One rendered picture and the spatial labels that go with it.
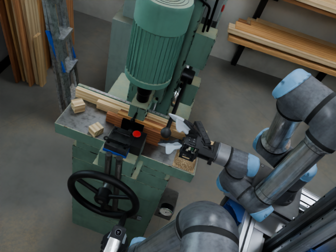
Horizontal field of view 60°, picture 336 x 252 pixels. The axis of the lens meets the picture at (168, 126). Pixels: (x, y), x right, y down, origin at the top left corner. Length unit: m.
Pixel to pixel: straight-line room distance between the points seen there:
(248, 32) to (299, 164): 2.19
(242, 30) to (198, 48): 1.83
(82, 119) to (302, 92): 0.84
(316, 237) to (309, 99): 0.45
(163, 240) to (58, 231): 1.28
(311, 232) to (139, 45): 0.81
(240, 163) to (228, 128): 1.79
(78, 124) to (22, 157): 1.08
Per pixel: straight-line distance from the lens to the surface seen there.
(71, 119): 1.26
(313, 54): 3.21
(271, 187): 1.01
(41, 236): 1.98
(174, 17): 0.89
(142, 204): 1.47
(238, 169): 1.02
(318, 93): 0.91
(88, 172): 1.05
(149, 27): 0.91
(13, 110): 2.57
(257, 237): 1.38
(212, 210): 0.61
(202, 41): 1.18
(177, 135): 1.25
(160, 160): 1.17
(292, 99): 0.92
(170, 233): 0.74
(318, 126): 0.91
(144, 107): 1.16
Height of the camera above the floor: 1.83
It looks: 46 degrees down
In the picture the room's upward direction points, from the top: 20 degrees clockwise
